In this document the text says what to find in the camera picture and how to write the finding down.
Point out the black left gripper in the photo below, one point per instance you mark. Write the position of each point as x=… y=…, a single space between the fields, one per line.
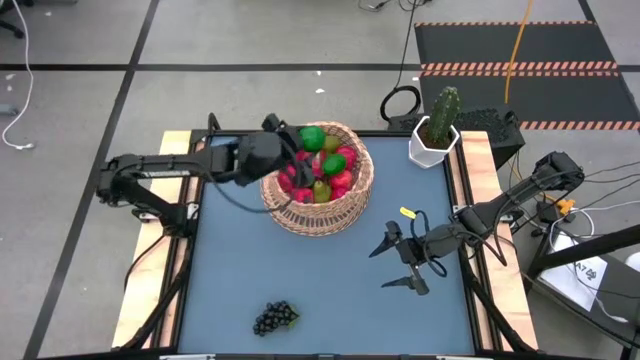
x=265 y=157

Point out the black power adapter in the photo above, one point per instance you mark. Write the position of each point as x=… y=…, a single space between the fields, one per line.
x=546 y=212

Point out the green cactus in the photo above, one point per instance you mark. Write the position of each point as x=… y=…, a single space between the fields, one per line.
x=444 y=112

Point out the woven wicker basket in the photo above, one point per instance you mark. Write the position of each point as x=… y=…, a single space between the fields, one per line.
x=320 y=215

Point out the plywood table board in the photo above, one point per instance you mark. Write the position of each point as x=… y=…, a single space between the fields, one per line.
x=145 y=300

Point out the black perforated computer case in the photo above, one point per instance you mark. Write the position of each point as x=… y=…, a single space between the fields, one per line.
x=490 y=130

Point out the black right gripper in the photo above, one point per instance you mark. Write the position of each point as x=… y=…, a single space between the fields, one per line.
x=430 y=242

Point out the black chair base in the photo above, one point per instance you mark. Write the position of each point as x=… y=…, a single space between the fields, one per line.
x=12 y=27

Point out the black side table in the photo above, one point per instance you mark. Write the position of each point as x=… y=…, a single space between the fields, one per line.
x=620 y=300

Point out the small green lime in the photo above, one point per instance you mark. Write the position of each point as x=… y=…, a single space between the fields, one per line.
x=334 y=164

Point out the white paper sheet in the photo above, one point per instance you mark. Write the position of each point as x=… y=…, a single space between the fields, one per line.
x=575 y=280

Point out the black hazard-striped floor mat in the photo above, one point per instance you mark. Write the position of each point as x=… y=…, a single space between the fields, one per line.
x=550 y=45

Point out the white hexagonal plant pot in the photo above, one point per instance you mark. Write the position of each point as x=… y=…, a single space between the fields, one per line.
x=425 y=155

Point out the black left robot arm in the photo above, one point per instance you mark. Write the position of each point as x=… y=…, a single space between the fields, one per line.
x=165 y=165

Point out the orange-red apple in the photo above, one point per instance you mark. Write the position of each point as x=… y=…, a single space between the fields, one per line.
x=342 y=179

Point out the dark grape bunch with leaves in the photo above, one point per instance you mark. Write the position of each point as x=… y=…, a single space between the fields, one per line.
x=272 y=317

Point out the yellow plug connector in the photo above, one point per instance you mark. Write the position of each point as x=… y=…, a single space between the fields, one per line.
x=566 y=205

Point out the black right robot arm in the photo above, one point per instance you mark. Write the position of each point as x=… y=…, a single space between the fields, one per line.
x=520 y=195

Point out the large green lime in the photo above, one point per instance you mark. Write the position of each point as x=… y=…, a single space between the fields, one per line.
x=312 y=140

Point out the yellow-green pear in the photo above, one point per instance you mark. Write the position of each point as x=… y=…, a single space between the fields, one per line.
x=332 y=145
x=321 y=192

